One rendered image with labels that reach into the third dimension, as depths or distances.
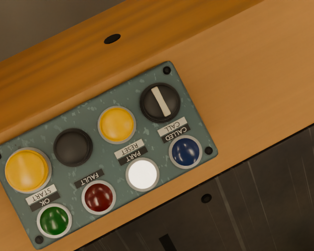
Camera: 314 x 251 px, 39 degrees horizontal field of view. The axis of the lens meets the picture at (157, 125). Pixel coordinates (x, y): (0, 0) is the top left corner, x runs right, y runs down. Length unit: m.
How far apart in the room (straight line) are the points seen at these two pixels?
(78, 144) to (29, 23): 0.95
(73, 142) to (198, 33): 0.12
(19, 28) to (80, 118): 0.94
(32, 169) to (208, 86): 0.15
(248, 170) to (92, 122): 0.17
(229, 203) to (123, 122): 0.17
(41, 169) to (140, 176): 0.07
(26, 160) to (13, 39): 0.96
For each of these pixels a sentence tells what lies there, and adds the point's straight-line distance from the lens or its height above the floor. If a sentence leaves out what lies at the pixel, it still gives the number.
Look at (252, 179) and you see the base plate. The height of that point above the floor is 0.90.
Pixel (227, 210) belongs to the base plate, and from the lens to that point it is 0.45.
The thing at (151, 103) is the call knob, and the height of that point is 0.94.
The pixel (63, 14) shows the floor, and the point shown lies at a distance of 1.25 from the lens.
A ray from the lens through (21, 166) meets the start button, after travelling 0.31.
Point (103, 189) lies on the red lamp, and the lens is 0.32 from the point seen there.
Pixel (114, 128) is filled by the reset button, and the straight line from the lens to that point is 0.31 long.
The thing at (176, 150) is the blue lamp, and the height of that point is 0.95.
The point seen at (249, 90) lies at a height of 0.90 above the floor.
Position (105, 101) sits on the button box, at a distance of 0.32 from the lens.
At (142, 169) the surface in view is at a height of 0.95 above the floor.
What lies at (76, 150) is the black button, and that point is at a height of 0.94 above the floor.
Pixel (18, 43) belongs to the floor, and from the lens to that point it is 1.26.
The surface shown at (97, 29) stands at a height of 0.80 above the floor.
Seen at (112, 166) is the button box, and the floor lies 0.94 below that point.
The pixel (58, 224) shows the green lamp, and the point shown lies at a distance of 0.32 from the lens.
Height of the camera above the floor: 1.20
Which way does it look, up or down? 56 degrees down
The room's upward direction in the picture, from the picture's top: 146 degrees clockwise
